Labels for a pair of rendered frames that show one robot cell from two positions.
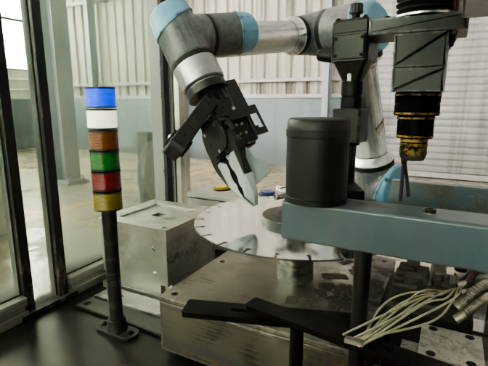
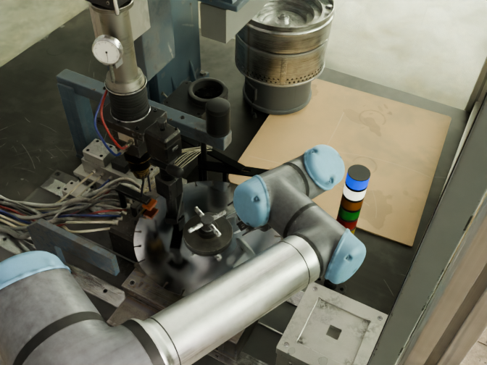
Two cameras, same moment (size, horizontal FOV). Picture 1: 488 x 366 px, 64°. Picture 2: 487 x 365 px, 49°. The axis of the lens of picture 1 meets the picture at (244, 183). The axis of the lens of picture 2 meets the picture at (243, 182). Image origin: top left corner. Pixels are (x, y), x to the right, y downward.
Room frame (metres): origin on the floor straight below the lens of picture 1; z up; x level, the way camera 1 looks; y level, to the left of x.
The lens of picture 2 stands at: (1.35, -0.02, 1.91)
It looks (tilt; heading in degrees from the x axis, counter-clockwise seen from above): 47 degrees down; 179
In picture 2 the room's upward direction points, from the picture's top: 2 degrees clockwise
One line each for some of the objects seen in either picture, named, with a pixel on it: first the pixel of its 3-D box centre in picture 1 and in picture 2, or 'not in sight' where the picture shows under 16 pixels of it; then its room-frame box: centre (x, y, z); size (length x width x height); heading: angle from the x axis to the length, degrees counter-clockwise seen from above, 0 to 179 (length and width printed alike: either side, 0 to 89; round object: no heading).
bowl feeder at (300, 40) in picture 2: not in sight; (280, 52); (-0.15, 0.11, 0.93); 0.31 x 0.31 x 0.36
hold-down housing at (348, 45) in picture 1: (353, 76); (166, 159); (0.60, -0.16, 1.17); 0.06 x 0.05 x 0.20; 53
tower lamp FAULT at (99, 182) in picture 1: (106, 179); (347, 218); (0.61, 0.22, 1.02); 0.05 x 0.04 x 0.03; 152
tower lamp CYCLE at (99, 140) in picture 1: (103, 139); (352, 198); (0.61, 0.22, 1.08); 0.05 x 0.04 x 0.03; 152
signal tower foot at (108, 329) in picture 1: (117, 324); (330, 282); (0.61, 0.22, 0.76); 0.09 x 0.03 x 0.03; 62
